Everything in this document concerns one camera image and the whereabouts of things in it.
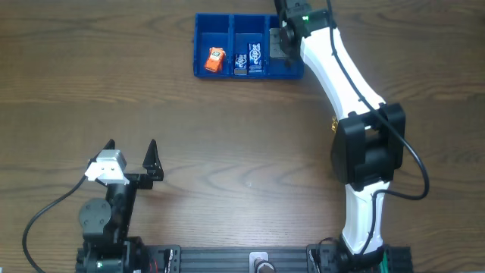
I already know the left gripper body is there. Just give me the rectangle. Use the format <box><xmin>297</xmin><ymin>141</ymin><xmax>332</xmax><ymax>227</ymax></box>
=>
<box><xmin>124</xmin><ymin>172</ymin><xmax>155</xmax><ymax>190</ymax></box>

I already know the orange candy box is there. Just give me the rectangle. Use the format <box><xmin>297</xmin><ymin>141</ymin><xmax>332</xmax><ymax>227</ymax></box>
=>
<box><xmin>203</xmin><ymin>46</ymin><xmax>227</xmax><ymax>74</ymax></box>

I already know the blue candy pack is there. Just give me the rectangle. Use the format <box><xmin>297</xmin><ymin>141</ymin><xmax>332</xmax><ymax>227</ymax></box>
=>
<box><xmin>248</xmin><ymin>42</ymin><xmax>264</xmax><ymax>74</ymax></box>
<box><xmin>233</xmin><ymin>53</ymin><xmax>249</xmax><ymax>76</ymax></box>

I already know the blue tray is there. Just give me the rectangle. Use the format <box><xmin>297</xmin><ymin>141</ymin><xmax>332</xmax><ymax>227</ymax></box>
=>
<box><xmin>192</xmin><ymin>13</ymin><xmax>305</xmax><ymax>80</ymax></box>

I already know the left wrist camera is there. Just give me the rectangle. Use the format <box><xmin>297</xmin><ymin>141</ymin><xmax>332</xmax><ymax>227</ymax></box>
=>
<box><xmin>83</xmin><ymin>149</ymin><xmax>130</xmax><ymax>186</ymax></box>

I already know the black cable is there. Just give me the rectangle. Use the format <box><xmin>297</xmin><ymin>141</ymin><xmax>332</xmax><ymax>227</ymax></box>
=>
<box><xmin>21</xmin><ymin>174</ymin><xmax>89</xmax><ymax>273</ymax></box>
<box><xmin>325</xmin><ymin>0</ymin><xmax>431</xmax><ymax>257</ymax></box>

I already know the mounting rail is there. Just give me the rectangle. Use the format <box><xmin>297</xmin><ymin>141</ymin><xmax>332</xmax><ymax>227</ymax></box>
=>
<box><xmin>75</xmin><ymin>245</ymin><xmax>412</xmax><ymax>273</ymax></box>

